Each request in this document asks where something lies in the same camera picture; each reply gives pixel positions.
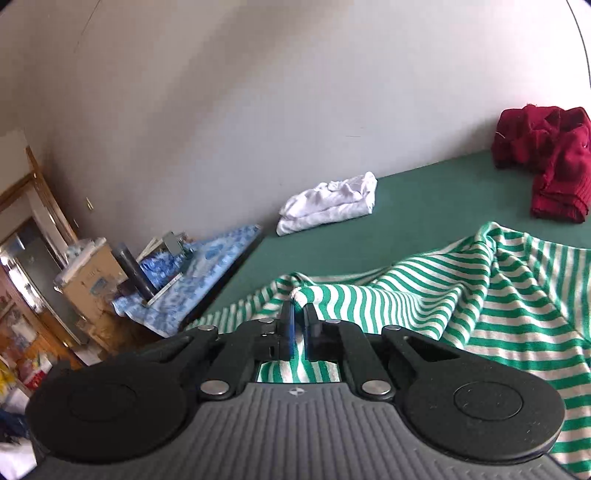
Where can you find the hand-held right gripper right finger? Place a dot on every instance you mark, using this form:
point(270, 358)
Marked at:
point(311, 332)

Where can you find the red knit sweater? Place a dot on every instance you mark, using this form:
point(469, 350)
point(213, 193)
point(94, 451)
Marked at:
point(549, 157)

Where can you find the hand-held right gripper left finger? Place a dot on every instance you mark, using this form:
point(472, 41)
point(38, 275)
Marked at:
point(288, 332)

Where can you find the wooden shelf cabinet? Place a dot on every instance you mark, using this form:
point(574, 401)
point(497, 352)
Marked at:
point(41, 203)

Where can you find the white folded shirt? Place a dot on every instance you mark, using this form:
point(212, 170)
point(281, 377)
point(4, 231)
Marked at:
point(332, 194)

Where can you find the blue floral towel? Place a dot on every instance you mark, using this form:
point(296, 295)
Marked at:
point(207, 263)

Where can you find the grey cylinder bottle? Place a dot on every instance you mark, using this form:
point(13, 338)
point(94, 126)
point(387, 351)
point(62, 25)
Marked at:
point(134, 272)

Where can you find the printed cardboard box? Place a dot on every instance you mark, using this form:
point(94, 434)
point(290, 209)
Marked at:
point(90, 286)

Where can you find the green white striped shirt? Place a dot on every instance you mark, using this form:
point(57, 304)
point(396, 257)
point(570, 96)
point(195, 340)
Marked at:
point(461, 295)

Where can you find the brown cardboard box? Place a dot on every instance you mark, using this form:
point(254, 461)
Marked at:
point(104, 332)

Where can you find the smartphone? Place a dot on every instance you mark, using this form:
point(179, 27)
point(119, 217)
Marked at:
point(171, 243)

